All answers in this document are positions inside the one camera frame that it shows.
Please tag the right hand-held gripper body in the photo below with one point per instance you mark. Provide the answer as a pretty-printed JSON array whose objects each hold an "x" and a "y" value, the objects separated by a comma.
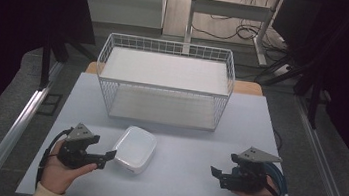
[{"x": 248, "y": 179}]

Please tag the white desk frame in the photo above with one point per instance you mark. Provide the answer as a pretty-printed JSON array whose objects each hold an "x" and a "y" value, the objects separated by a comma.
[{"x": 232, "y": 9}]

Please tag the black tripod stand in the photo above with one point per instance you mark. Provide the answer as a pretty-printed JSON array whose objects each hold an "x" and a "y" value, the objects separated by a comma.
[{"x": 314, "y": 95}]

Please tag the white square dish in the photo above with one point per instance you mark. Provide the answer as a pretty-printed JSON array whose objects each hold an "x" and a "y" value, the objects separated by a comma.
[{"x": 134, "y": 150}]

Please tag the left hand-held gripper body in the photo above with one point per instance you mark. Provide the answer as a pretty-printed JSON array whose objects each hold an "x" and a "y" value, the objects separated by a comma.
[{"x": 76, "y": 153}]

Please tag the black floor bracket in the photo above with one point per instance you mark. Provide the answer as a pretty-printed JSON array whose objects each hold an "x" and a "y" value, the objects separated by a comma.
[{"x": 41, "y": 103}]

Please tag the person's left hand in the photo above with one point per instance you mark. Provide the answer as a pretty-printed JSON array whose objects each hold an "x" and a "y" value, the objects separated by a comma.
[{"x": 57, "y": 174}]

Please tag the white power strip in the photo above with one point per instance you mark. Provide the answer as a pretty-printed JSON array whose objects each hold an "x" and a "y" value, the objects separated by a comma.
[{"x": 281, "y": 70}]

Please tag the aluminium rail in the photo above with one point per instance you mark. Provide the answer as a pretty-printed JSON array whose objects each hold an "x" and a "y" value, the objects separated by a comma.
[
  {"x": 325, "y": 170},
  {"x": 14, "y": 128}
]

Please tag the wooden table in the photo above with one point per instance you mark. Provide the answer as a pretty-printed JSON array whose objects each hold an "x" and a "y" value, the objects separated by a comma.
[{"x": 247, "y": 88}]

